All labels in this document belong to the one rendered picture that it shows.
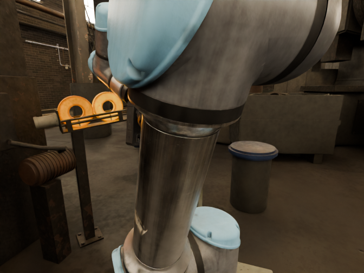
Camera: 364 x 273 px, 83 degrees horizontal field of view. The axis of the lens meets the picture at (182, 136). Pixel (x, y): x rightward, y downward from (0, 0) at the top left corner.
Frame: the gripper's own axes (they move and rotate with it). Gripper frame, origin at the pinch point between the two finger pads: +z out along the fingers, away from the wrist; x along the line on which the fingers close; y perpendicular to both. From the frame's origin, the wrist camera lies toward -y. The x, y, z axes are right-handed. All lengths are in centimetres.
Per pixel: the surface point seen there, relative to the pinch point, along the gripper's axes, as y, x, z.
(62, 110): -35, 14, -65
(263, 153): -12, 92, 12
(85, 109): -32, 24, -62
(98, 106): -30, 29, -61
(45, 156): -52, 6, -54
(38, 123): -41, 6, -64
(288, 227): -39, 93, 51
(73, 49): -120, 245, -428
